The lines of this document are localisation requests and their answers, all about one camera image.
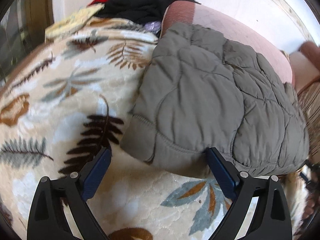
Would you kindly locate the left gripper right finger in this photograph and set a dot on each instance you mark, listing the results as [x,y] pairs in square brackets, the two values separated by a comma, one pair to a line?
[271,219]

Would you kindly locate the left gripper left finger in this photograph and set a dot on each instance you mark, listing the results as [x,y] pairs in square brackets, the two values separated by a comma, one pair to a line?
[47,219]

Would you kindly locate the olive quilted hooded jacket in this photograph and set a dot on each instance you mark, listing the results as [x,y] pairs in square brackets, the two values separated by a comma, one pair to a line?
[203,90]

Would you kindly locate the cream leaf-pattern fleece blanket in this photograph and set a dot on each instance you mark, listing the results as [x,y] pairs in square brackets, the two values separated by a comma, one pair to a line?
[73,96]

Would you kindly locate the striped floral quilted bedding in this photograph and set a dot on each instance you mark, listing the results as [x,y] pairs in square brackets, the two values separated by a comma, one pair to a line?
[309,101]

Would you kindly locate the wooden stained-glass door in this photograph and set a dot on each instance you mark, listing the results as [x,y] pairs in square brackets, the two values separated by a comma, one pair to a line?
[22,29]

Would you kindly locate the yellow patterned cloth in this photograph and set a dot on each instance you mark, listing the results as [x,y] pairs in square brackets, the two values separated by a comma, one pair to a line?
[72,23]

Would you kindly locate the purple patterned item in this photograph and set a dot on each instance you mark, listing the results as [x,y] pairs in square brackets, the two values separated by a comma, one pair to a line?
[153,27]

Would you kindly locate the pink quilted bolster pillow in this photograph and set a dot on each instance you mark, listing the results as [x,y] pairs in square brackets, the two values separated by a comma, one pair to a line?
[193,13]

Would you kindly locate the black garment pile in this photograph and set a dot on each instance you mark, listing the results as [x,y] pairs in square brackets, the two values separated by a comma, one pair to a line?
[138,11]

